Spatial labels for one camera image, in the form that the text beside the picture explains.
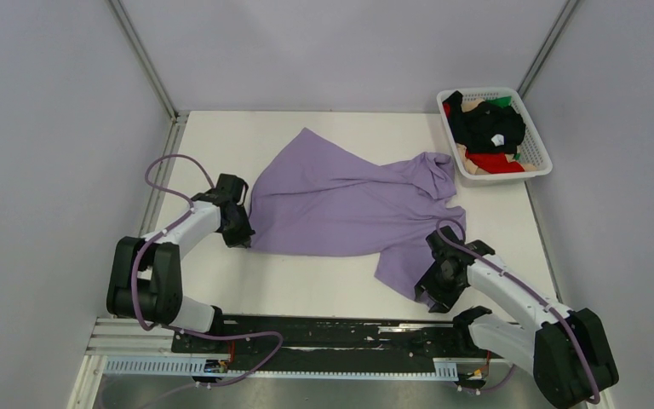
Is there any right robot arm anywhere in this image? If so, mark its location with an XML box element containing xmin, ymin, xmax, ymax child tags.
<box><xmin>414</xmin><ymin>227</ymin><xmax>619</xmax><ymax>408</ymax></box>

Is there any aluminium frame rail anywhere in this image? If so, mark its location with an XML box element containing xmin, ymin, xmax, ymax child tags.
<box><xmin>67</xmin><ymin>317</ymin><xmax>616</xmax><ymax>409</ymax></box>

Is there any purple t shirt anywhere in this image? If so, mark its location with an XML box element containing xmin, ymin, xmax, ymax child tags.
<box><xmin>250</xmin><ymin>129</ymin><xmax>467</xmax><ymax>299</ymax></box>

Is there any corner metal post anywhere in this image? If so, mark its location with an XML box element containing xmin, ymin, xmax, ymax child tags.
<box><xmin>517</xmin><ymin>0</ymin><xmax>582</xmax><ymax>98</ymax></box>
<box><xmin>106</xmin><ymin>0</ymin><xmax>178</xmax><ymax>123</ymax></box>

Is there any right corner metal post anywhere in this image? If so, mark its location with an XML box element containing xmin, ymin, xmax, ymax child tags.
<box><xmin>517</xmin><ymin>0</ymin><xmax>582</xmax><ymax>98</ymax></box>

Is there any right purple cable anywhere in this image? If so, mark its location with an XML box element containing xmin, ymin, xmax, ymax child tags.
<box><xmin>435</xmin><ymin>218</ymin><xmax>602</xmax><ymax>406</ymax></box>

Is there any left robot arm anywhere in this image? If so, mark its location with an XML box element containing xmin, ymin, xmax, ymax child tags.
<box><xmin>106</xmin><ymin>174</ymin><xmax>255</xmax><ymax>352</ymax></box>

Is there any black t shirt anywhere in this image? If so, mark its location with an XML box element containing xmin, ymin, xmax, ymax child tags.
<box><xmin>442</xmin><ymin>91</ymin><xmax>526</xmax><ymax>154</ymax></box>

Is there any white plastic basket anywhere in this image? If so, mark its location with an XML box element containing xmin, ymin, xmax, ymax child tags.
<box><xmin>436</xmin><ymin>87</ymin><xmax>553</xmax><ymax>187</ymax></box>

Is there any red t shirt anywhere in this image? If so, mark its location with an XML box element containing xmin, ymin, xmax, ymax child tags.
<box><xmin>442</xmin><ymin>102</ymin><xmax>525</xmax><ymax>175</ymax></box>

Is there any left corner metal post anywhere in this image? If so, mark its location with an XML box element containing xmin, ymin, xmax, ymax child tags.
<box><xmin>106</xmin><ymin>0</ymin><xmax>178</xmax><ymax>123</ymax></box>

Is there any white cable duct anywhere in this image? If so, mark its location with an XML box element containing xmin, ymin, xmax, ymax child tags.
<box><xmin>103</xmin><ymin>356</ymin><xmax>459</xmax><ymax>382</ymax></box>

